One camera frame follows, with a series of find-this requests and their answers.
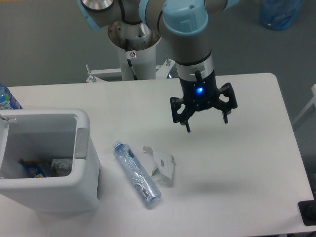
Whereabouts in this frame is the white frame at right edge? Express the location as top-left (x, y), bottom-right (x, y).
top-left (292, 84), bottom-right (316, 129)

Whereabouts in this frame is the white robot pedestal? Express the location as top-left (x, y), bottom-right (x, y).
top-left (86, 21), bottom-right (177, 83)

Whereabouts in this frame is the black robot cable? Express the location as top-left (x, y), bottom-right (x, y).
top-left (125, 39), bottom-right (138, 81)

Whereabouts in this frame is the clear plastic water bottle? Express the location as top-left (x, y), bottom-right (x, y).
top-left (113, 141), bottom-right (161, 208)

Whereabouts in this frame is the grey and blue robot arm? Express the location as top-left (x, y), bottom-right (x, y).
top-left (77, 0), bottom-right (237, 126)

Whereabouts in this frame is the blue labelled bottle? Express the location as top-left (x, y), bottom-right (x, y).
top-left (0, 84), bottom-right (23, 110)

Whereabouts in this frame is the white paper carton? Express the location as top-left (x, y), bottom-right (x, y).
top-left (143, 146), bottom-right (176, 188)

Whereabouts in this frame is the blue snack wrapper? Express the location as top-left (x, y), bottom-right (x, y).
top-left (20, 159), bottom-right (48, 178)

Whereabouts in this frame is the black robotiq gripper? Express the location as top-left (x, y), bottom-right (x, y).
top-left (170, 71), bottom-right (237, 133)

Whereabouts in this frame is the white plastic trash can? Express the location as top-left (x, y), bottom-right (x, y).
top-left (0, 109), bottom-right (101, 212)

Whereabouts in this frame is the blue plastic bag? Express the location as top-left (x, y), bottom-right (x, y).
top-left (259, 0), bottom-right (304, 31)

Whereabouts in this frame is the black device at table edge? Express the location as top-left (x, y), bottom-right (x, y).
top-left (298, 200), bottom-right (316, 226)

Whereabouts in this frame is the crumpled silver foil wrapper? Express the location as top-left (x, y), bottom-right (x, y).
top-left (51, 158), bottom-right (73, 176)

